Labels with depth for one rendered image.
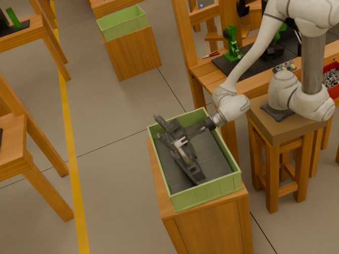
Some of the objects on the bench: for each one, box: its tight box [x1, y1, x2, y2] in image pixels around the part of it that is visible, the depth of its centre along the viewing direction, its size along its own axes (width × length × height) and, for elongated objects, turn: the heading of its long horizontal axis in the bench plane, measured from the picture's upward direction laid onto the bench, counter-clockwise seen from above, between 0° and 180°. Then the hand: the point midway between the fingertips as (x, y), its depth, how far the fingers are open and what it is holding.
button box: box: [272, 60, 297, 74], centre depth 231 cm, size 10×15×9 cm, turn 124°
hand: (180, 142), depth 163 cm, fingers open, 8 cm apart
